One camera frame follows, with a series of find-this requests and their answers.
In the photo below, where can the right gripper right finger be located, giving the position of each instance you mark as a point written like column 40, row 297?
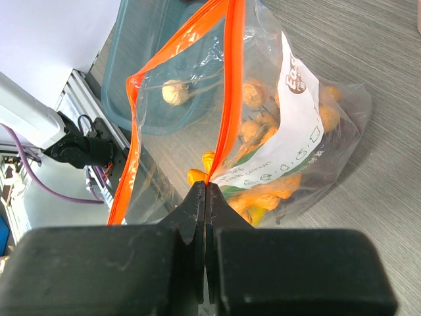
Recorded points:
column 232, row 253

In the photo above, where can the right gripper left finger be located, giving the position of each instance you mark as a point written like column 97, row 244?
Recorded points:
column 189, row 220

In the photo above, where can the green chili pepper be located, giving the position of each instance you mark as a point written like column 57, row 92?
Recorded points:
column 238, row 178

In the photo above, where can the yellow lemon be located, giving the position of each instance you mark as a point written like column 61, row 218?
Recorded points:
column 255, row 214

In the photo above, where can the orange ginger-like food piece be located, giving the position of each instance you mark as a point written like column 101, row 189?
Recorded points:
column 267, row 196

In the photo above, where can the clear zip bag orange zipper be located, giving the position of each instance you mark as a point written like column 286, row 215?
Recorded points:
column 226, row 101

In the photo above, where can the garlic bulb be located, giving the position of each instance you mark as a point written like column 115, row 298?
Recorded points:
column 175, row 92

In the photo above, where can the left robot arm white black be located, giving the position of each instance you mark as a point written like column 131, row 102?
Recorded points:
column 53, row 132

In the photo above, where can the teal plastic food tray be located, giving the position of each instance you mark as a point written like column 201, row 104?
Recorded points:
column 157, row 41

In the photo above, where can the pink compartment organizer box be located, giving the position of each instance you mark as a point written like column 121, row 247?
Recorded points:
column 418, row 16

